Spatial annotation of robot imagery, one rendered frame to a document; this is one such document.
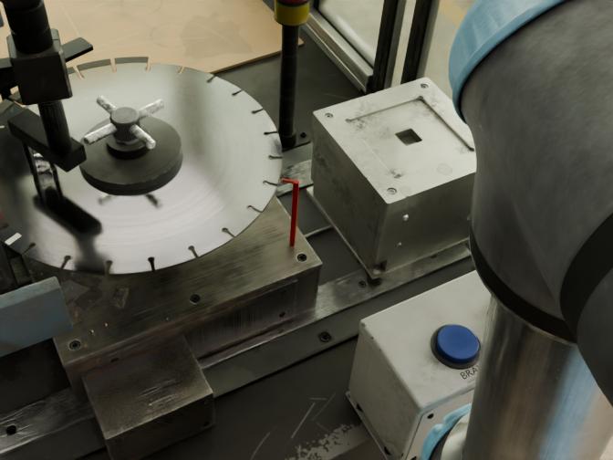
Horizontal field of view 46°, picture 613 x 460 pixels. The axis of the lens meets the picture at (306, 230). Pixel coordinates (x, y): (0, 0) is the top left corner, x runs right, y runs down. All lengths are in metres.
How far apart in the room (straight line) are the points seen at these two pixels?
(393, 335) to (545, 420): 0.34
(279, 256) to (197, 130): 0.17
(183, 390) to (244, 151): 0.26
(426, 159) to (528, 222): 0.65
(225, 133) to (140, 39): 0.53
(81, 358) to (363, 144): 0.41
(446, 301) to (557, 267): 0.53
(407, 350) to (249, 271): 0.21
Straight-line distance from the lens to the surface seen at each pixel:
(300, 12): 0.97
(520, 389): 0.40
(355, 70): 1.23
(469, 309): 0.77
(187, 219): 0.74
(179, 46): 1.32
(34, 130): 0.77
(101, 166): 0.80
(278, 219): 0.88
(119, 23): 1.39
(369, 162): 0.88
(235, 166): 0.80
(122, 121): 0.78
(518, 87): 0.27
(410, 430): 0.75
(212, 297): 0.81
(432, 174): 0.88
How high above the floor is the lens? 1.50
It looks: 49 degrees down
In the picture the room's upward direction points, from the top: 5 degrees clockwise
